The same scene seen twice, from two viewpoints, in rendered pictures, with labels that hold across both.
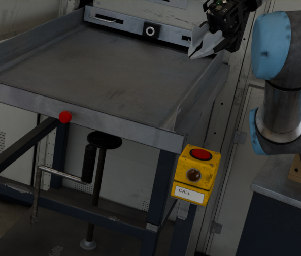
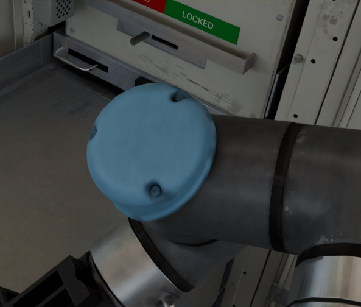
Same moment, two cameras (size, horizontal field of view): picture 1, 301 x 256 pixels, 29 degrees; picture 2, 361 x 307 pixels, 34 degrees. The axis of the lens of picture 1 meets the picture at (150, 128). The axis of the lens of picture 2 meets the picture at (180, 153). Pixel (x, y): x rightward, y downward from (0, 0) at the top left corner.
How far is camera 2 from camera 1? 1.15 m
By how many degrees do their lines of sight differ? 19
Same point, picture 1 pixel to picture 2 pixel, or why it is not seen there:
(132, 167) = not seen: hidden behind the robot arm
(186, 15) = (206, 78)
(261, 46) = not seen: outside the picture
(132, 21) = (121, 70)
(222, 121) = (255, 260)
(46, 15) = not seen: outside the picture
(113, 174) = not seen: hidden behind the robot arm
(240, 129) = (283, 283)
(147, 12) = (144, 61)
